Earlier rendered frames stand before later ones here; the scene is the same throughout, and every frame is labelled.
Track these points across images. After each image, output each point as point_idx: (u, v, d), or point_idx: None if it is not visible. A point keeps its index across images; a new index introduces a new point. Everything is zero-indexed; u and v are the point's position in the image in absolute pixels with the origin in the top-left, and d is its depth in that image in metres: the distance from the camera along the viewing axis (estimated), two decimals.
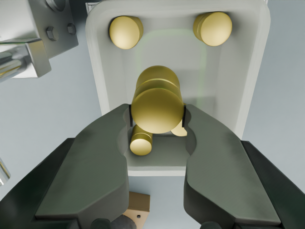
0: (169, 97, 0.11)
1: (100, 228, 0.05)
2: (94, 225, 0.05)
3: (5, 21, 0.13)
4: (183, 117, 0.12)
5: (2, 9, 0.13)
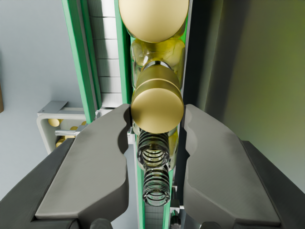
0: (169, 97, 0.11)
1: (100, 228, 0.05)
2: (94, 225, 0.05)
3: (103, 112, 0.44)
4: (183, 117, 0.12)
5: (106, 112, 0.44)
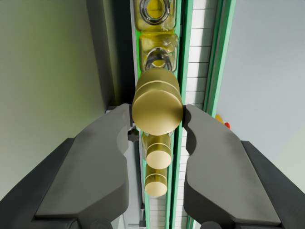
0: None
1: (100, 228, 0.05)
2: (94, 225, 0.05)
3: None
4: (183, 117, 0.12)
5: None
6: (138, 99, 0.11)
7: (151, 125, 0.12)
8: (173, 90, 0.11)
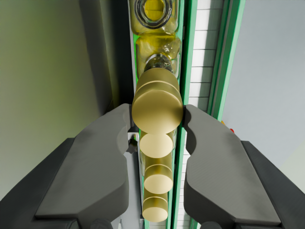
0: (149, 154, 0.19)
1: (100, 228, 0.05)
2: (94, 225, 0.05)
3: None
4: (183, 117, 0.12)
5: None
6: (138, 99, 0.11)
7: (151, 125, 0.12)
8: (173, 90, 0.11)
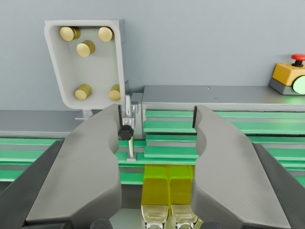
0: None
1: (100, 228, 0.05)
2: (94, 225, 0.05)
3: (137, 114, 0.47)
4: (194, 118, 0.12)
5: (137, 116, 0.47)
6: None
7: None
8: None
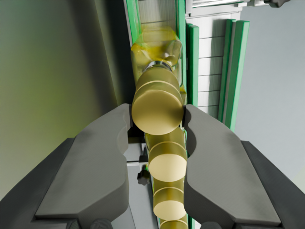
0: (164, 217, 0.19)
1: (100, 228, 0.05)
2: (94, 225, 0.05)
3: (226, 6, 0.33)
4: (183, 117, 0.12)
5: (222, 6, 0.33)
6: (153, 160, 0.15)
7: (164, 176, 0.16)
8: (179, 150, 0.15)
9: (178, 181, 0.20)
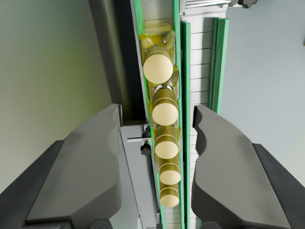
0: (162, 156, 0.27)
1: (100, 228, 0.05)
2: (94, 225, 0.05)
3: (213, 7, 0.41)
4: (194, 118, 0.12)
5: (210, 7, 0.41)
6: (155, 108, 0.23)
7: (162, 120, 0.23)
8: (172, 102, 0.23)
9: (172, 132, 0.27)
